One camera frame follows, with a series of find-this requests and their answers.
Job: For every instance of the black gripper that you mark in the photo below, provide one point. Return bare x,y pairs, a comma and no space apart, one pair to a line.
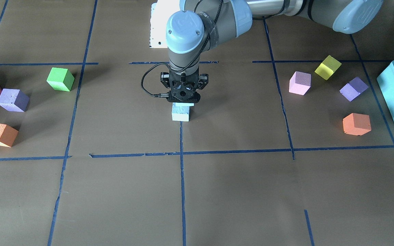
165,79

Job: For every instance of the light blue foam block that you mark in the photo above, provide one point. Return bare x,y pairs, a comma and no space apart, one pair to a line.
181,108
180,117

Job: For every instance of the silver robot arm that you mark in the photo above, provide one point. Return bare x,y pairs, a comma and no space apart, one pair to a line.
202,25

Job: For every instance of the pink foam block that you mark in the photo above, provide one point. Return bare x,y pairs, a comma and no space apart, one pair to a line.
300,83

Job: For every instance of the green foam block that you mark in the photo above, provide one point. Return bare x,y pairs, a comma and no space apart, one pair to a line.
60,79

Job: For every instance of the yellow foam block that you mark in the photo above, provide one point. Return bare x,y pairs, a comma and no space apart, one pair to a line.
328,67

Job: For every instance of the purple foam block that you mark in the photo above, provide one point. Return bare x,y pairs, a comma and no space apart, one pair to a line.
14,100
353,89

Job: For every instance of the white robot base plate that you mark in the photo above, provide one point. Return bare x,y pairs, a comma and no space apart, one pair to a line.
161,11

